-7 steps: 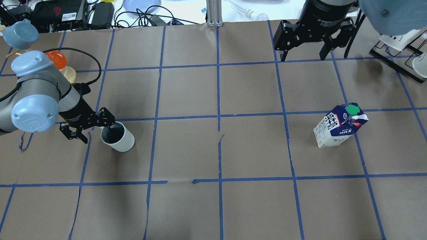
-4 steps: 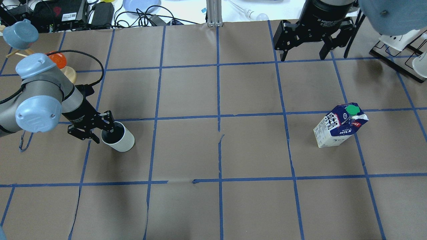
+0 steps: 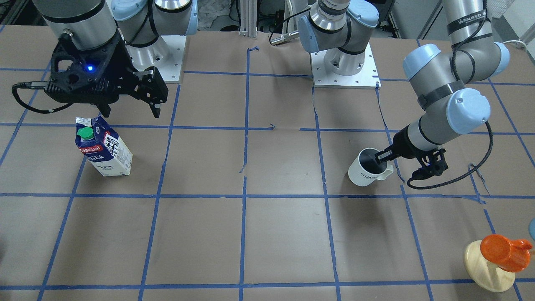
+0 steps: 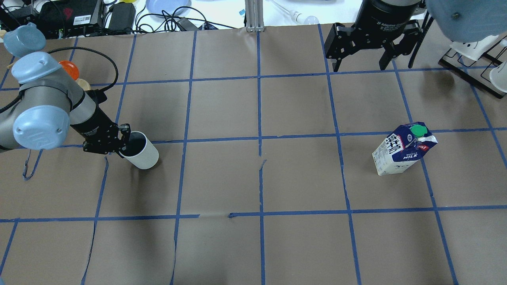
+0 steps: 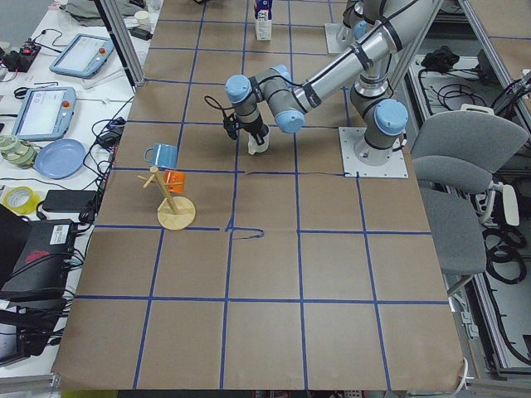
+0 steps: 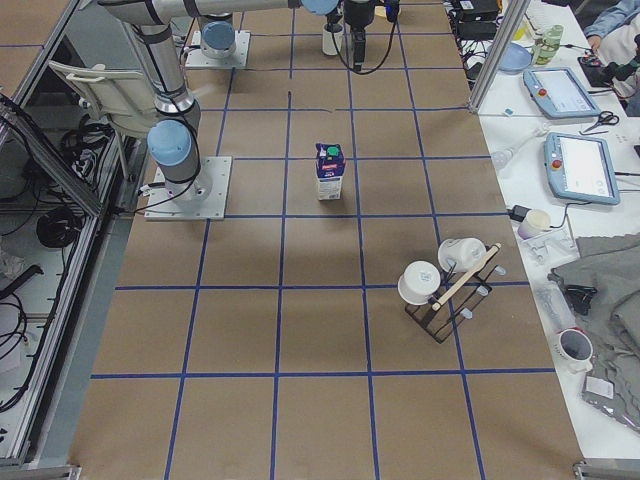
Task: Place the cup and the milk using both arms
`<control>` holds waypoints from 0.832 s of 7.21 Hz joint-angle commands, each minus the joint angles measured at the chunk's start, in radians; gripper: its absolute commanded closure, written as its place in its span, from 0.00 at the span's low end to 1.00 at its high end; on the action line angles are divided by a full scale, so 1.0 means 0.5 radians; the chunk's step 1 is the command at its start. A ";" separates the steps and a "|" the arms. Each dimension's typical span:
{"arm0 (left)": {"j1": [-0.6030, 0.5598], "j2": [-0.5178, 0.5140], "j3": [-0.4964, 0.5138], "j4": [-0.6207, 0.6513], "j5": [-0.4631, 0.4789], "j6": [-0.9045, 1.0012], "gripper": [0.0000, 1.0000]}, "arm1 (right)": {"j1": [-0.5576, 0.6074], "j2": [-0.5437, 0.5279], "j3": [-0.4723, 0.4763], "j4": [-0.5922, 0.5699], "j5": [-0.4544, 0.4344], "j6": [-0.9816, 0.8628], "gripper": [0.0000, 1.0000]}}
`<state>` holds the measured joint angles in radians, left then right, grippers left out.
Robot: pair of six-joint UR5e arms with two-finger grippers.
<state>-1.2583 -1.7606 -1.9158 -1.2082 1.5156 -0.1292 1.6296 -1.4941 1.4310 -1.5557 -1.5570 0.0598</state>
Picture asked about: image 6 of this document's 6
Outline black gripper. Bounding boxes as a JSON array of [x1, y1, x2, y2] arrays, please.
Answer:
[[324, 0, 376, 70]]

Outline light grey plastic cup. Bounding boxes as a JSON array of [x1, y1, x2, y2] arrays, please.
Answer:
[[321, 27, 343, 56]]

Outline blue white milk carton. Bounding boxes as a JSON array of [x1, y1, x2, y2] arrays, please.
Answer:
[[316, 143, 346, 201]]

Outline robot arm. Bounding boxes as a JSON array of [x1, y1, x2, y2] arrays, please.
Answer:
[[198, 1, 398, 75], [99, 0, 338, 203]]

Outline small purple white cup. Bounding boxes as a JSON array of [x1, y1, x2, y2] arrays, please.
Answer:
[[517, 209, 551, 240]]

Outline blue plate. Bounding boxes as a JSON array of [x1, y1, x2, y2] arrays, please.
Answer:
[[499, 42, 532, 75]]

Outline green drinking bottle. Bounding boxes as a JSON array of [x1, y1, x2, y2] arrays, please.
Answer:
[[532, 24, 564, 66]]

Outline upper teach pendant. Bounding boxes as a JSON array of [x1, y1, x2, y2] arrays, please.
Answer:
[[522, 67, 601, 119]]

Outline teach pendant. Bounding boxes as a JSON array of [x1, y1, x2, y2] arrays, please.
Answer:
[[544, 132, 620, 205], [522, 67, 601, 119]]

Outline white plastic chair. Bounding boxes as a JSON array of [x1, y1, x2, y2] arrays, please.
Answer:
[[48, 61, 159, 138]]

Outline white mug on rack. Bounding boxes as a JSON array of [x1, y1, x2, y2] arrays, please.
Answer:
[[438, 238, 486, 273], [397, 260, 441, 306]]

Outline person at desk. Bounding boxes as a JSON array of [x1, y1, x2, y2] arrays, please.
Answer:
[[583, 0, 639, 117]]

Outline lower teach pendant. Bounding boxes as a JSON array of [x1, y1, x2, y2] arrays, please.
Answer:
[[544, 132, 620, 205]]

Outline black scissors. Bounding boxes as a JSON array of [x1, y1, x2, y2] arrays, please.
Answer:
[[580, 110, 620, 135]]

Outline grey cloth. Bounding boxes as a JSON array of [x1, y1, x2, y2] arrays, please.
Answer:
[[548, 234, 639, 431]]

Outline white red rimmed mug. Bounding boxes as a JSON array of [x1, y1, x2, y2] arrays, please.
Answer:
[[552, 327, 594, 374]]

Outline black cables on desk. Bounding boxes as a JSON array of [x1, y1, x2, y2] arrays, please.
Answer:
[[449, 0, 501, 84]]

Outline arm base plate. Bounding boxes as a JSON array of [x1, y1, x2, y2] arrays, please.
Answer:
[[185, 30, 251, 70], [143, 156, 232, 221]]

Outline aluminium frame post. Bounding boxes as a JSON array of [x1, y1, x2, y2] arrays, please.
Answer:
[[468, 0, 530, 113]]

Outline wooden rack handle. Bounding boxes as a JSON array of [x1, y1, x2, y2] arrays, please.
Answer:
[[431, 243, 502, 311]]

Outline black wire mug rack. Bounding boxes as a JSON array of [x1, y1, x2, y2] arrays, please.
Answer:
[[401, 258, 499, 344]]

